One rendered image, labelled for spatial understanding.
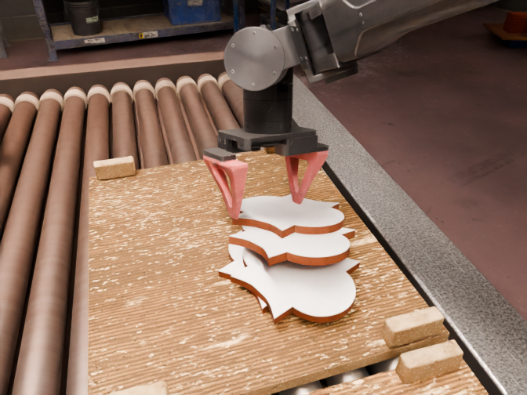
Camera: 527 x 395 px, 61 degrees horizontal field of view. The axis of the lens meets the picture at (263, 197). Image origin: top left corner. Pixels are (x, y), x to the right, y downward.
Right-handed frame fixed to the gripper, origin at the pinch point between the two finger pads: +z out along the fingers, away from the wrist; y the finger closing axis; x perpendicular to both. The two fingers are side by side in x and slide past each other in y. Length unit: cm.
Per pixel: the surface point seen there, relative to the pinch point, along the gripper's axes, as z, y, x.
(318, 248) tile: 1.7, -1.2, -10.7
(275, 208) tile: 0.9, 1.2, -0.1
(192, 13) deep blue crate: -55, 181, 370
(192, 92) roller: -10, 15, 49
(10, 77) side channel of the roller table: -13, -17, 72
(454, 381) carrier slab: 10.7, 2.9, -25.2
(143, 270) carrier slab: 6.5, -14.8, 4.0
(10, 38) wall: -32, 37, 469
